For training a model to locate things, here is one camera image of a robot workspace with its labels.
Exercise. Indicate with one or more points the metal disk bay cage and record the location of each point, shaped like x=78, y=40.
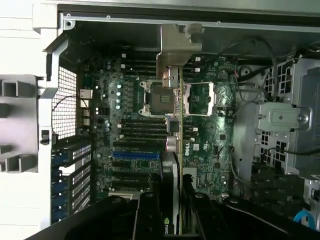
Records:
x=285, y=117

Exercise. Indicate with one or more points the grey parts rack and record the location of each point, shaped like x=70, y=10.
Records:
x=15, y=105

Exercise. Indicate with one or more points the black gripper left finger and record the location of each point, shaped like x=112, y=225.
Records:
x=147, y=220

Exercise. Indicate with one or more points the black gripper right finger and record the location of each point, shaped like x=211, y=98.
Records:
x=200, y=220

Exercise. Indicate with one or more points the green motherboard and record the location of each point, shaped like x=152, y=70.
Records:
x=212, y=140

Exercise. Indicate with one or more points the metal socket cover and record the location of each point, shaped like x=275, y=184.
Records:
x=200, y=98

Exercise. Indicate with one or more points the CPU socket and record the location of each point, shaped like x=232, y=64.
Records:
x=156, y=98

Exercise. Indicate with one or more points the blue expansion slot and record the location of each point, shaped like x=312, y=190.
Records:
x=136, y=155

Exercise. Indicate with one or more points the grey chipset heatsink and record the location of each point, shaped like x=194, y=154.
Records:
x=191, y=176

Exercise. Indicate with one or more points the open grey PC case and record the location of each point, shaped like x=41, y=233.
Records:
x=50, y=112

